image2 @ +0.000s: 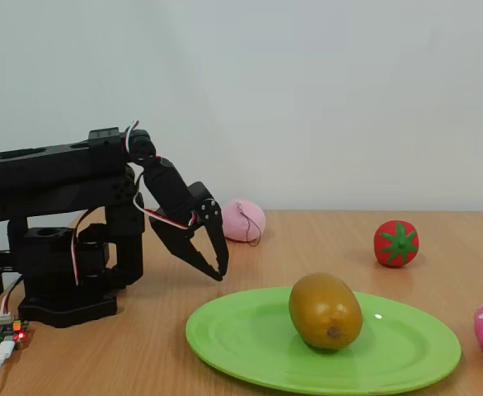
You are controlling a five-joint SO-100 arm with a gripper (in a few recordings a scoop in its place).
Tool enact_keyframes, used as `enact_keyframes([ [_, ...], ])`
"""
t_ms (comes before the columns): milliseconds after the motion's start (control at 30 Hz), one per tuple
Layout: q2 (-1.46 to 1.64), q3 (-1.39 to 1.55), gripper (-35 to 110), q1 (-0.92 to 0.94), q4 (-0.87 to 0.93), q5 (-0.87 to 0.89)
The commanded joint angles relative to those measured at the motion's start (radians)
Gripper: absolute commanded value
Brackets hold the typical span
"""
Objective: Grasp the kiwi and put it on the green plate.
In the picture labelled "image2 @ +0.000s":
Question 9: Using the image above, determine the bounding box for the brown toy kiwi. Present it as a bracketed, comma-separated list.
[288, 271, 364, 351]

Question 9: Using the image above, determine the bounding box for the green oval plate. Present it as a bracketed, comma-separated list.
[185, 286, 462, 395]

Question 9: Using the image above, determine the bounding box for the pale pink toy peach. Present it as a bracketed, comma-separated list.
[220, 199, 266, 248]

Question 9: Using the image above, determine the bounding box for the red toy tomato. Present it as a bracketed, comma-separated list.
[373, 219, 420, 269]

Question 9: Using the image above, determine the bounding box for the motor controller board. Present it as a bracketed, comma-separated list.
[0, 313, 31, 354]

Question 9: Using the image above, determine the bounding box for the white red shoulder servo wire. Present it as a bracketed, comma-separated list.
[71, 208, 102, 286]

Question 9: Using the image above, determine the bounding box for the white red board servo wire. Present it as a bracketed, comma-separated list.
[0, 275, 25, 322]

